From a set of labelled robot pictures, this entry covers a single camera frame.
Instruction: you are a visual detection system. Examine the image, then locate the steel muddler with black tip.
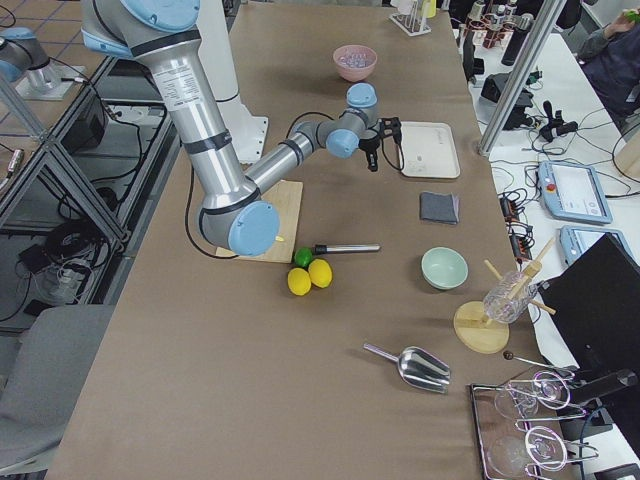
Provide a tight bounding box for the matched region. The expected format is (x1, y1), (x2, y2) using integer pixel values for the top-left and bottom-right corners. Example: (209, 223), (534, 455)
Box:
(311, 244), (381, 255)

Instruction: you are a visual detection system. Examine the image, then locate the aluminium frame post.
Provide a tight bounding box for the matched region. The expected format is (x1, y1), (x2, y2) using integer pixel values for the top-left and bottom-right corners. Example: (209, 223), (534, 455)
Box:
(478, 0), (566, 158)

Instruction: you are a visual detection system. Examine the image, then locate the wooden cup rack stand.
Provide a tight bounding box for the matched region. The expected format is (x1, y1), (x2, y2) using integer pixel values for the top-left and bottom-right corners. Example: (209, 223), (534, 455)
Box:
(453, 238), (556, 354)

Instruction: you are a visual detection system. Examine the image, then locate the upper whole yellow lemon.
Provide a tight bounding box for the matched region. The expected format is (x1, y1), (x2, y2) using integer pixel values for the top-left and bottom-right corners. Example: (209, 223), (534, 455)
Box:
(307, 258), (333, 288)

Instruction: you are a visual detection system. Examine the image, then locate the person in dark clothes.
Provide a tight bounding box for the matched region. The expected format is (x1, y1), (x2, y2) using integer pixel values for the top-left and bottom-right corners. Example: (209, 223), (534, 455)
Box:
(578, 7), (639, 122)

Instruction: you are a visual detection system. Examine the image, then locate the lower whole yellow lemon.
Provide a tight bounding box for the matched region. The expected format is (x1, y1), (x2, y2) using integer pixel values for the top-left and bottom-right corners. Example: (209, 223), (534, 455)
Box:
(287, 267), (312, 296)

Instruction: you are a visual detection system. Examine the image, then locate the pink bowl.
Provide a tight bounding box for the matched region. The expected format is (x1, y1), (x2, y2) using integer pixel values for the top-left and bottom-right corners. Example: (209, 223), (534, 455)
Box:
(332, 45), (378, 82)

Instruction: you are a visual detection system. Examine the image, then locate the bamboo cutting board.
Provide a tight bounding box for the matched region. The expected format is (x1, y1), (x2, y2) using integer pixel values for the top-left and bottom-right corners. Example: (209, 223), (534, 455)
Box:
(214, 180), (303, 263)

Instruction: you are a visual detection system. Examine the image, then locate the grey folded cloth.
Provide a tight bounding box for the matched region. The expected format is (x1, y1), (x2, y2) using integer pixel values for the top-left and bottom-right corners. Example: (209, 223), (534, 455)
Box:
(419, 192), (459, 225)

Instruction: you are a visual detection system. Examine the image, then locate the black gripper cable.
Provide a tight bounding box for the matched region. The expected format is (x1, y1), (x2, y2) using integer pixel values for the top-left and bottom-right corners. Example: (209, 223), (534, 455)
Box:
(184, 112), (406, 260)

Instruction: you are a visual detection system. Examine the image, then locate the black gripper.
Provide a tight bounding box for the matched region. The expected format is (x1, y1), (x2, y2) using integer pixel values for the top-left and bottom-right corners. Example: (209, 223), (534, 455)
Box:
(358, 117), (402, 172)

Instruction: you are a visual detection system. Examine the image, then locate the pile of clear ice cubes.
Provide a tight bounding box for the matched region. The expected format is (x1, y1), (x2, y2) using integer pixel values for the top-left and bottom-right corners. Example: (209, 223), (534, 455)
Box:
(336, 46), (375, 69)

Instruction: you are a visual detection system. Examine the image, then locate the cream rabbit tray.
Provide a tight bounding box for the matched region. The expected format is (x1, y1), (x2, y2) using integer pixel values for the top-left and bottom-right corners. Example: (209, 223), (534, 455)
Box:
(401, 121), (460, 180)

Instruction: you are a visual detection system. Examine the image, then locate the green lime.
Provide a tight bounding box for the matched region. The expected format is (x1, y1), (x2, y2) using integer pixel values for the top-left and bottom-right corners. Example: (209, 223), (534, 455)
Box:
(293, 247), (314, 269)

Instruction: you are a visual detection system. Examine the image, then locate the black thermos bottle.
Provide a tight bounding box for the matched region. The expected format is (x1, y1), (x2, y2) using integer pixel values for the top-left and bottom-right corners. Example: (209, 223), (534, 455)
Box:
(501, 13), (534, 66)

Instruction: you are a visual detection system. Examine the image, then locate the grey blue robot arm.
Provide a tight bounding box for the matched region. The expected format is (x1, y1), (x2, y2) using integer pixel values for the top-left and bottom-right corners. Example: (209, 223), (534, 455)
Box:
(81, 1), (401, 256)

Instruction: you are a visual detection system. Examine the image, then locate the blue teach pendant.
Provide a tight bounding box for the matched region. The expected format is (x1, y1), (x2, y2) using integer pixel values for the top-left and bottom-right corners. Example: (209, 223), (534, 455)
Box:
(537, 161), (613, 225)
(559, 225), (632, 266)

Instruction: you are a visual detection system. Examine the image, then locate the clear glass on rack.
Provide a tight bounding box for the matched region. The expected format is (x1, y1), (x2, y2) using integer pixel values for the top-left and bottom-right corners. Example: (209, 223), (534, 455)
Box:
(483, 271), (536, 324)

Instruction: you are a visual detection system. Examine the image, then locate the wire wine glass rack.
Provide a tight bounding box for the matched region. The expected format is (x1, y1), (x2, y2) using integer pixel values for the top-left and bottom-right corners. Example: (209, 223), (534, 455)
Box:
(469, 369), (599, 479)

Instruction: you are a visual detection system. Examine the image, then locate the steel ice scoop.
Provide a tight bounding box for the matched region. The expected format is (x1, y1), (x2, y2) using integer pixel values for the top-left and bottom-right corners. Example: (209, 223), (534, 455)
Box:
(363, 343), (451, 394)

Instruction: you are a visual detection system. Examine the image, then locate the light green bowl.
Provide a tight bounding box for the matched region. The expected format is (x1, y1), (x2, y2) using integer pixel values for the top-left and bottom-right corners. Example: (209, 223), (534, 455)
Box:
(421, 246), (469, 290)

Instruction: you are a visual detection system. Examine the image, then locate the whole yellow lemon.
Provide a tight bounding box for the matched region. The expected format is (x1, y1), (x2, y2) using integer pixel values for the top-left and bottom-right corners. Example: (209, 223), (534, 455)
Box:
(287, 267), (312, 296)
(307, 258), (333, 288)

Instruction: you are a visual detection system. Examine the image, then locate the black monitor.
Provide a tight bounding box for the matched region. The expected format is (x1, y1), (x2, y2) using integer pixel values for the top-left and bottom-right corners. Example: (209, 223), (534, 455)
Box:
(540, 234), (639, 374)

